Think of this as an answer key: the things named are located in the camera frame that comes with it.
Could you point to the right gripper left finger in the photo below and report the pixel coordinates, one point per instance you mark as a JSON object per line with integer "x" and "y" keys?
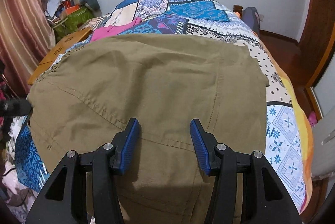
{"x": 63, "y": 196}

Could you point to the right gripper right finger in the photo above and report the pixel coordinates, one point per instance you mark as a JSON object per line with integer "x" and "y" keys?
{"x": 265, "y": 198}

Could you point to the khaki olive pants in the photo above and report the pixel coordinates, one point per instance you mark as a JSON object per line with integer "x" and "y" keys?
{"x": 164, "y": 81}

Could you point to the striped pink curtain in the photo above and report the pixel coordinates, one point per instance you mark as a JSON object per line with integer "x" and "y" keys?
{"x": 26, "y": 37}

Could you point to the wooden lap desk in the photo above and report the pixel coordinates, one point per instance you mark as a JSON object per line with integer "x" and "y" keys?
{"x": 60, "y": 48}

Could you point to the green storage bag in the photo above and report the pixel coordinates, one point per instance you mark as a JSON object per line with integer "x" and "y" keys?
{"x": 72, "y": 22}

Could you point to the pink folded garment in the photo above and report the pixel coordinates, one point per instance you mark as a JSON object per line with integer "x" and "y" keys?
{"x": 113, "y": 30}

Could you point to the orange box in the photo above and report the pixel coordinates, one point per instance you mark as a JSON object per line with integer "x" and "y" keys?
{"x": 70, "y": 7}

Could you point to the blue patchwork bedspread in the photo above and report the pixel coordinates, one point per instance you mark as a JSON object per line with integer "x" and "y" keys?
{"x": 288, "y": 133}

